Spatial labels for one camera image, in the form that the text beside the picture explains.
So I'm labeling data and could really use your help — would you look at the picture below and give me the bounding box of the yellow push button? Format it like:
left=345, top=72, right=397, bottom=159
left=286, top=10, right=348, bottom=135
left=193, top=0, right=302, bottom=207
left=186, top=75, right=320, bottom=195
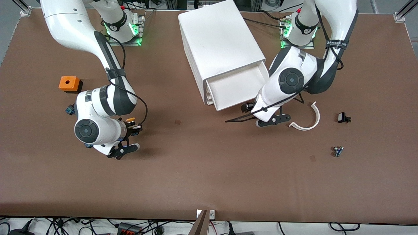
left=126, top=117, right=141, bottom=131

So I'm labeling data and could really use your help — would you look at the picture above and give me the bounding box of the white tray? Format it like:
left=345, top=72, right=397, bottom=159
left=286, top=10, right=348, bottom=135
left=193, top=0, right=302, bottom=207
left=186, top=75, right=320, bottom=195
left=206, top=61, right=270, bottom=112

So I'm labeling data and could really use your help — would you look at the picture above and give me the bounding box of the orange box with black base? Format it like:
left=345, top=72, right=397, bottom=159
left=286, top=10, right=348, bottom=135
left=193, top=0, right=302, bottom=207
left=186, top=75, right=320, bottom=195
left=58, top=76, right=84, bottom=94

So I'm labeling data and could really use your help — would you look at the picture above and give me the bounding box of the black power strip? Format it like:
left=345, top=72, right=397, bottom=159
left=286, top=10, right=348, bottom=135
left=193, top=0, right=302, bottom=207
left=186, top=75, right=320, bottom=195
left=118, top=222, right=143, bottom=235

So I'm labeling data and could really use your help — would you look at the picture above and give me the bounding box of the wooden beam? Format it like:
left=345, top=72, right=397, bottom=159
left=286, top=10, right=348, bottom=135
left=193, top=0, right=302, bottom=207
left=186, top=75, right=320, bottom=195
left=188, top=210, right=209, bottom=235

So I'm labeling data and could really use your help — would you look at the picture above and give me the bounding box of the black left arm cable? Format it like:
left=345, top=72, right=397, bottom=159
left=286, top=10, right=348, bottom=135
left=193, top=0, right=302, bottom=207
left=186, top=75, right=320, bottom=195
left=225, top=7, right=344, bottom=123

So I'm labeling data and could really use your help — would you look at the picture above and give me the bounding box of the black velcro cable strap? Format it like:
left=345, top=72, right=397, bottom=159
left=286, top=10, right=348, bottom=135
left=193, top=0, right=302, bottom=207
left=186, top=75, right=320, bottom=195
left=326, top=39, right=349, bottom=50
left=106, top=68, right=127, bottom=81

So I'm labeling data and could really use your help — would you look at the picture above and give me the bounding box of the white curved plastic bracket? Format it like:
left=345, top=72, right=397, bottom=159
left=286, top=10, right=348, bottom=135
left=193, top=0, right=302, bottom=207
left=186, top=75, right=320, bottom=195
left=289, top=101, right=321, bottom=132

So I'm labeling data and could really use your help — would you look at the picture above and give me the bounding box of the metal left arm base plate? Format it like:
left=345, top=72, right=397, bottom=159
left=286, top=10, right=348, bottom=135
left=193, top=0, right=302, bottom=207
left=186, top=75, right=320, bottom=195
left=280, top=13, right=315, bottom=50

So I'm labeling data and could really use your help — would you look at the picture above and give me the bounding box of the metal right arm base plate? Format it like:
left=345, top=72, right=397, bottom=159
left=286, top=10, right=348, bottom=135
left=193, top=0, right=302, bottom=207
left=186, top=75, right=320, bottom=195
left=108, top=14, right=145, bottom=46

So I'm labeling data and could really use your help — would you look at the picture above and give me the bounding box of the black braided base cable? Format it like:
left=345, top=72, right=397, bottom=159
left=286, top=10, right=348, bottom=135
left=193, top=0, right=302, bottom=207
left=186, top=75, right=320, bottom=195
left=243, top=18, right=290, bottom=30

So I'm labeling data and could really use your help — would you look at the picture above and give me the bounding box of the silver aluminium frame post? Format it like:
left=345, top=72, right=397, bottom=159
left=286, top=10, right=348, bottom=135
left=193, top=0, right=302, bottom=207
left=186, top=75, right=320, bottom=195
left=12, top=0, right=32, bottom=16
left=393, top=0, right=418, bottom=23

